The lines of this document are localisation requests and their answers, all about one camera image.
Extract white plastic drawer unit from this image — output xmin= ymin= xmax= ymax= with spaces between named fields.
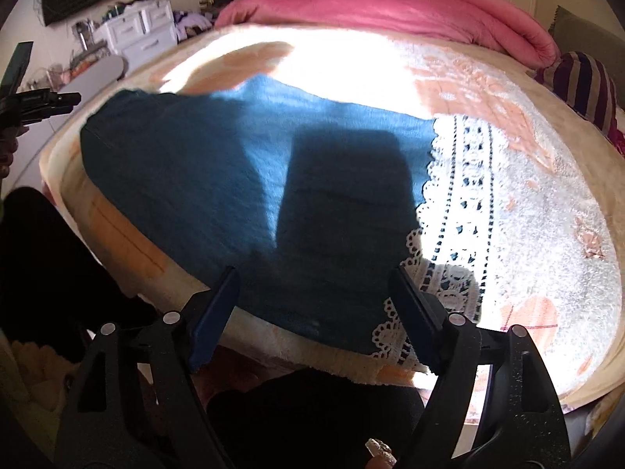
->
xmin=92 ymin=0 xmax=179 ymax=73

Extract pink duvet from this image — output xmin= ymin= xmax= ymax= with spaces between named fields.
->
xmin=215 ymin=0 xmax=561 ymax=70

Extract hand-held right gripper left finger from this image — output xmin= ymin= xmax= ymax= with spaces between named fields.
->
xmin=54 ymin=266 xmax=242 ymax=469

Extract blue denim skirt with lace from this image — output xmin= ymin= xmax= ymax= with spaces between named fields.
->
xmin=79 ymin=75 xmax=494 ymax=377

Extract person's right hand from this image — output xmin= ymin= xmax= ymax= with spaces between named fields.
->
xmin=365 ymin=437 xmax=397 ymax=469

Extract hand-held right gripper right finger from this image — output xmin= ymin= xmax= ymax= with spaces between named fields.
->
xmin=388 ymin=265 xmax=572 ymax=469

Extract pale yellow fuzzy garment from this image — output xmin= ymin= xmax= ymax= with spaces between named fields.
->
xmin=0 ymin=339 xmax=62 ymax=455

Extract person's left hand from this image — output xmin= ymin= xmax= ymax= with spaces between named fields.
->
xmin=0 ymin=126 xmax=30 ymax=177

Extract peach and white printed blanket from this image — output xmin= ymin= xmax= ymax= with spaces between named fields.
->
xmin=41 ymin=22 xmax=625 ymax=426

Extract grey oval board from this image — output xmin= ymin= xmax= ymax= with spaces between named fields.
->
xmin=72 ymin=54 xmax=129 ymax=95

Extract striped purple pillow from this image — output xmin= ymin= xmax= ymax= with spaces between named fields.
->
xmin=534 ymin=51 xmax=625 ymax=156

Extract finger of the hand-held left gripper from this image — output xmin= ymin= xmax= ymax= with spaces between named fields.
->
xmin=48 ymin=91 xmax=82 ymax=109

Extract purple clothes pile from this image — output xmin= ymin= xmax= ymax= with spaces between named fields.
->
xmin=173 ymin=10 xmax=216 ymax=43

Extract person's black clothed legs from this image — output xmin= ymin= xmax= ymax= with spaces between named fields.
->
xmin=0 ymin=186 xmax=427 ymax=469

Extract grey upholstered headboard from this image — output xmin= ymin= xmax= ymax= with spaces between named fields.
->
xmin=549 ymin=6 xmax=625 ymax=108

